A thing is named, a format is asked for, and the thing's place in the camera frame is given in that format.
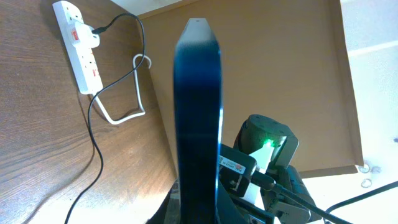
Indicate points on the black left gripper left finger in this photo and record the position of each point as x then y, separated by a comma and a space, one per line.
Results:
169, 211

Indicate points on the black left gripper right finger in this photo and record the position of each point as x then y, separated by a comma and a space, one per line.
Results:
227, 211

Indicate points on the blue smartphone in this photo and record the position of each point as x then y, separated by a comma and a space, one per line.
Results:
198, 116

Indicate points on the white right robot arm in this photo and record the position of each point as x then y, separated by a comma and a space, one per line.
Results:
263, 146

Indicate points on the white charger adapter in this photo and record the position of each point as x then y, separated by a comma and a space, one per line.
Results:
81, 35

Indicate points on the brown cardboard panel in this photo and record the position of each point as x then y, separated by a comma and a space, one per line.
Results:
286, 60

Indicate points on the white power strip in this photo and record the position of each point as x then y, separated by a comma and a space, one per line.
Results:
82, 59

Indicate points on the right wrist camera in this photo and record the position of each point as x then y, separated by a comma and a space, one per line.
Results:
235, 170

